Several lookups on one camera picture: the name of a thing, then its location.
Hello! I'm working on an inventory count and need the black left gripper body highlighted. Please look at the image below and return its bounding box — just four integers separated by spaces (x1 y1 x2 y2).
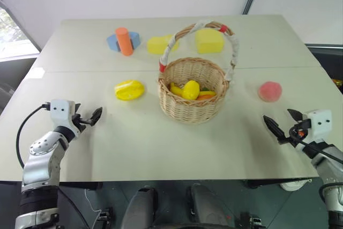
70 113 91 134

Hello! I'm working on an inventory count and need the blue foam block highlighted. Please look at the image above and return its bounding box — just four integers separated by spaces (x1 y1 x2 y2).
106 31 142 52

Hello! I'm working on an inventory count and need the window with grey frame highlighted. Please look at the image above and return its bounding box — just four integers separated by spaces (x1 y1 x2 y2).
0 0 42 62

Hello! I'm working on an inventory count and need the dark furniture beside table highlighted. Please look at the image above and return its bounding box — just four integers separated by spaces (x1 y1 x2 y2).
303 42 343 88

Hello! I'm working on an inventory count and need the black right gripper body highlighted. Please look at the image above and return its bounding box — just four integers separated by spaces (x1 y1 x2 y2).
278 119 312 147

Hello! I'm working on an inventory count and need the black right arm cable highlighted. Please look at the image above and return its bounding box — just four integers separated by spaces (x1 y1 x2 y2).
294 134 343 166

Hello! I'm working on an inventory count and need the yellow toy banana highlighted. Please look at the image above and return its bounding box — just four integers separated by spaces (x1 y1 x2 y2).
169 82 186 97

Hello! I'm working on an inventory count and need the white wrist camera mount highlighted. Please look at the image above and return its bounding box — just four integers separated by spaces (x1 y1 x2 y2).
49 99 77 135
306 109 333 144

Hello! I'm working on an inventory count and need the yellow toy starfruit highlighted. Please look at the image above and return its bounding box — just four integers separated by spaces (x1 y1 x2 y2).
114 79 146 102

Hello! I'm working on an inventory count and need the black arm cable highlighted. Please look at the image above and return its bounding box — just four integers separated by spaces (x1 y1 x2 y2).
16 102 52 168
294 134 343 166

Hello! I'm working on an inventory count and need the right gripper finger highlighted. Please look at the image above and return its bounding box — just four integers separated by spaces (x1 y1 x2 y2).
287 108 304 123
263 115 285 139

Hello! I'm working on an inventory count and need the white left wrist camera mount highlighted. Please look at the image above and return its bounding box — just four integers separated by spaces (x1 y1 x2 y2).
49 99 77 135

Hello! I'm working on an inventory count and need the white shoe under table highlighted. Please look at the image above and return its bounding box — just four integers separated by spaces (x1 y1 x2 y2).
279 178 314 191

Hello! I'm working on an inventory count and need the pink toy peach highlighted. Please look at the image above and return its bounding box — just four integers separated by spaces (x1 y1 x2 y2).
257 80 283 103

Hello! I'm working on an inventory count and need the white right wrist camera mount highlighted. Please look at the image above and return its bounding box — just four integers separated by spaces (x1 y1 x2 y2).
306 109 333 144

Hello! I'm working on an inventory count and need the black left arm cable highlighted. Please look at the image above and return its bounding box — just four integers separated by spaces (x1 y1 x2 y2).
16 102 52 168

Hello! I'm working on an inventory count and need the yellow toy lemon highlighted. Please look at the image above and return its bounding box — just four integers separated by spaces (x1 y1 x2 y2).
182 79 201 101

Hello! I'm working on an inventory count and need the orange foam cylinder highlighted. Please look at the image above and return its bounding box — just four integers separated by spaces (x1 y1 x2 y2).
115 27 135 57

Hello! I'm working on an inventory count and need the orange toy fruit piece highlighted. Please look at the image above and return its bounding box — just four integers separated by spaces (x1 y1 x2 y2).
196 91 217 101

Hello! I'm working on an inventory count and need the thin white cable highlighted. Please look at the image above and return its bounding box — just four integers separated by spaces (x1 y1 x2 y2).
84 188 101 214

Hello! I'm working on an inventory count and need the yellow foam block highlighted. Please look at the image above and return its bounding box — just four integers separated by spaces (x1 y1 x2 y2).
195 28 225 54
146 34 180 55

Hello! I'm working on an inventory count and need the wicker basket with wrapped handle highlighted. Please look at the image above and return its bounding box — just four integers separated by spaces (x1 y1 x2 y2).
156 19 240 125

